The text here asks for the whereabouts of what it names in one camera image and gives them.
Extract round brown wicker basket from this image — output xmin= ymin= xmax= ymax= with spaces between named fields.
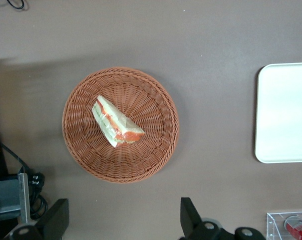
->
xmin=62 ymin=66 xmax=180 ymax=184

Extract clear acrylic box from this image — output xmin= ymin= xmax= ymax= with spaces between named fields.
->
xmin=266 ymin=211 xmax=302 ymax=240

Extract white plastic tray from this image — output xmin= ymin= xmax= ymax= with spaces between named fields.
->
xmin=254 ymin=62 xmax=302 ymax=164

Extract plastic-wrapped triangle sandwich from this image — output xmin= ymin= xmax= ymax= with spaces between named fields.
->
xmin=91 ymin=94 xmax=145 ymax=148

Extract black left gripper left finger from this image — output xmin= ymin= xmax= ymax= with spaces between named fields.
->
xmin=5 ymin=198 xmax=70 ymax=240

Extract grey metal clamp bracket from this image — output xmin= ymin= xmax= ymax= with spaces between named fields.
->
xmin=0 ymin=172 xmax=32 ymax=226

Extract black power cable with plug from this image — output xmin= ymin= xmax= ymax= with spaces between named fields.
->
xmin=0 ymin=143 xmax=49 ymax=219

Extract thin black cable loop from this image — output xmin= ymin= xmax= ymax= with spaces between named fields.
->
xmin=7 ymin=0 xmax=29 ymax=11

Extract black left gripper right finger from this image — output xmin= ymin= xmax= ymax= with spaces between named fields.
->
xmin=179 ymin=197 xmax=266 ymax=240

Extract red drink can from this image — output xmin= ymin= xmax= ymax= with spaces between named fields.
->
xmin=283 ymin=216 xmax=302 ymax=240

